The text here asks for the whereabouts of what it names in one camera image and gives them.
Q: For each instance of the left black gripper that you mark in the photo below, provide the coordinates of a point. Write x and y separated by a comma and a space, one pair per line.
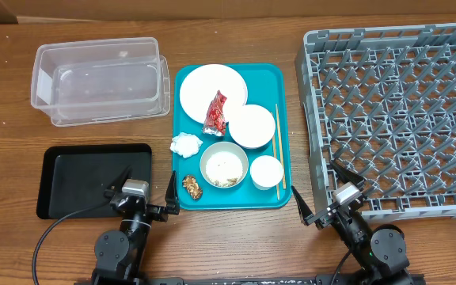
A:
171, 200

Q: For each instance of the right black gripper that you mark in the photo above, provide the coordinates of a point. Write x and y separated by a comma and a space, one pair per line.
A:
327, 214

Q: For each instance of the white tissue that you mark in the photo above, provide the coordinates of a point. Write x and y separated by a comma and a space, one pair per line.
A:
185, 145

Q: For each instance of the white paper cup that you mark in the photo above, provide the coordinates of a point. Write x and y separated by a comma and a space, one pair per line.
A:
261, 172

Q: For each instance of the red snack wrapper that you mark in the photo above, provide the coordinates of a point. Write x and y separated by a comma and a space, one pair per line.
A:
215, 123

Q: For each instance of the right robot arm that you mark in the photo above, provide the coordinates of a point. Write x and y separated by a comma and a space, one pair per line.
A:
374, 256

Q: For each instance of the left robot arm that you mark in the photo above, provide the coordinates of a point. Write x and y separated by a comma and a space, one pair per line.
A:
120, 252

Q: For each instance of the grey dishwasher rack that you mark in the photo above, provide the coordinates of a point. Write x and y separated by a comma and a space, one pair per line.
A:
382, 103

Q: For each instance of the brown food scrap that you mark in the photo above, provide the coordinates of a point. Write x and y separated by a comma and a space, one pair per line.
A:
192, 187

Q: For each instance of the black plastic tray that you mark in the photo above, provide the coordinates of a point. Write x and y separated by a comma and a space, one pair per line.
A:
76, 177

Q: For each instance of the grey bowl of rice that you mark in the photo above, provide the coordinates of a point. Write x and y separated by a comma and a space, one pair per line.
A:
224, 164

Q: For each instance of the teal serving tray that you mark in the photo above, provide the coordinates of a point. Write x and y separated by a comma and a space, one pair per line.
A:
266, 88

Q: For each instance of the large white plate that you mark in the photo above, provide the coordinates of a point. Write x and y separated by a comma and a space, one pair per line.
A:
200, 86

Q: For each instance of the clear plastic bin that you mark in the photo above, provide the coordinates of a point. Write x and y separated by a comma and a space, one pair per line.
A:
100, 81

